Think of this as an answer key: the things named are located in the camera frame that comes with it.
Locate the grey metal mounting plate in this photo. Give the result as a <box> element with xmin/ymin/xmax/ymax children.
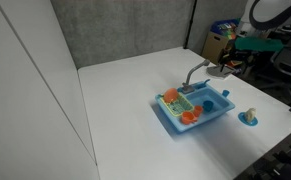
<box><xmin>205</xmin><ymin>64</ymin><xmax>236</xmax><ymax>81</ymax></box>

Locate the black vertical pole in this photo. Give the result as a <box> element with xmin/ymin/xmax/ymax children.
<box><xmin>183</xmin><ymin>0</ymin><xmax>198</xmax><ymax>50</ymax></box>

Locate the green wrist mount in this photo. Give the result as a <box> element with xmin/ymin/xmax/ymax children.
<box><xmin>234</xmin><ymin>36</ymin><xmax>285</xmax><ymax>53</ymax></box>

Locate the orange cup with handle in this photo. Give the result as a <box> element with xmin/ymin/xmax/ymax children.
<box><xmin>180</xmin><ymin>110</ymin><xmax>200</xmax><ymax>126</ymax></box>

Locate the black equipment rack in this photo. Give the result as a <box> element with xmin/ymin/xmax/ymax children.
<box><xmin>234</xmin><ymin>123</ymin><xmax>291</xmax><ymax>180</ymax></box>

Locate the black office chair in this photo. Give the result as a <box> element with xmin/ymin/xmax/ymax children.
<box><xmin>254</xmin><ymin>29</ymin><xmax>291</xmax><ymax>115</ymax></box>

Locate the blue toy sink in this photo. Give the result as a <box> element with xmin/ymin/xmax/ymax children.
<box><xmin>154</xmin><ymin>80</ymin><xmax>236</xmax><ymax>134</ymax></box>

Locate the grey toy faucet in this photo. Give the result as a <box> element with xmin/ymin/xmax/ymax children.
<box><xmin>181</xmin><ymin>59</ymin><xmax>211</xmax><ymax>95</ymax></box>

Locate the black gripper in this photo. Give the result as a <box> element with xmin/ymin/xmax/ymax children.
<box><xmin>218</xmin><ymin>39</ymin><xmax>245</xmax><ymax>73</ymax></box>

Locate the blue cup with handle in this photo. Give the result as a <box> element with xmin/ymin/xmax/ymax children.
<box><xmin>202</xmin><ymin>99</ymin><xmax>215</xmax><ymax>113</ymax></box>

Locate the wooden toy shelf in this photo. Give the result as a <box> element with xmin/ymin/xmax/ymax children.
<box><xmin>201</xmin><ymin>18</ymin><xmax>250</xmax><ymax>68</ymax></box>

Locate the round blue plate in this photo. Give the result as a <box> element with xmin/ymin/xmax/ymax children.
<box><xmin>237</xmin><ymin>111</ymin><xmax>259</xmax><ymax>127</ymax></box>

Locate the blue toy bin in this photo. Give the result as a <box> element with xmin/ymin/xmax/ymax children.
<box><xmin>211</xmin><ymin>19</ymin><xmax>241</xmax><ymax>35</ymax></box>

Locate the small orange cup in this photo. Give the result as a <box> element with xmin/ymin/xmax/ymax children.
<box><xmin>192</xmin><ymin>105</ymin><xmax>205</xmax><ymax>119</ymax></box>

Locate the orange toy bowl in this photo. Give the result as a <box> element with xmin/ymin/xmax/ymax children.
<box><xmin>163</xmin><ymin>87</ymin><xmax>180</xmax><ymax>104</ymax></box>

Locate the cream toy bottle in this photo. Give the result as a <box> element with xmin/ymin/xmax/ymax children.
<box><xmin>244</xmin><ymin>107</ymin><xmax>257</xmax><ymax>123</ymax></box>

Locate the yellow green dish rack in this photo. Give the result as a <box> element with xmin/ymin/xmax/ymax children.
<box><xmin>159</xmin><ymin>91</ymin><xmax>196</xmax><ymax>118</ymax></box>

